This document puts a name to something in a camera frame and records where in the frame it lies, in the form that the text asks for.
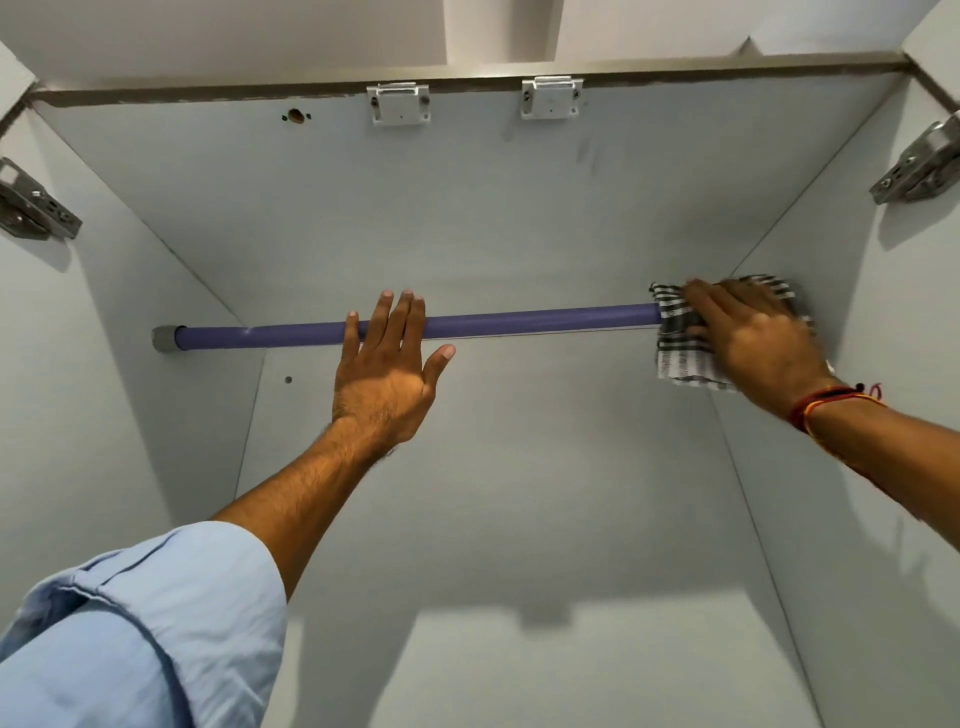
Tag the person's left hand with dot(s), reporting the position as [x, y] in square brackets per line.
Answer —
[382, 390]

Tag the person's right hand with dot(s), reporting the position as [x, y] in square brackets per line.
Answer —
[765, 352]

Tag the person's left middle finger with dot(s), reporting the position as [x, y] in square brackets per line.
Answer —
[401, 321]

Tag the person's left little finger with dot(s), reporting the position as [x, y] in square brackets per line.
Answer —
[352, 334]

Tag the person's left thumb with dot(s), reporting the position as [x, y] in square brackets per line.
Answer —
[439, 363]

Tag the black white checkered cloth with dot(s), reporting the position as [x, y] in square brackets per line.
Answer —
[679, 345]

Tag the person's right forearm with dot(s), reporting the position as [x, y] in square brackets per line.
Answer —
[892, 450]

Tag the person's left forearm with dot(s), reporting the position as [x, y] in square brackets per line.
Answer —
[307, 495]

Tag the purple closet rod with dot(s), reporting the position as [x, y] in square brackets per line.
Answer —
[525, 324]

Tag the white wardrobe cabinet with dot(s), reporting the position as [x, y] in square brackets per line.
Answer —
[525, 210]

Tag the grey rod end socket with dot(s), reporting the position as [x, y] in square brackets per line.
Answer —
[166, 339]

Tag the white hinge mounting plate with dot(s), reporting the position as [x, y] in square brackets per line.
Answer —
[552, 96]
[399, 103]

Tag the silver metal cabinet hinge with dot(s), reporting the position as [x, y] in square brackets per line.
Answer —
[919, 161]
[34, 204]

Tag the light blue shirt sleeve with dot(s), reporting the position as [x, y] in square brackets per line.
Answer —
[142, 637]

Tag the red yellow thread wristband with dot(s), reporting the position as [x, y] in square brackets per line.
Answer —
[821, 399]

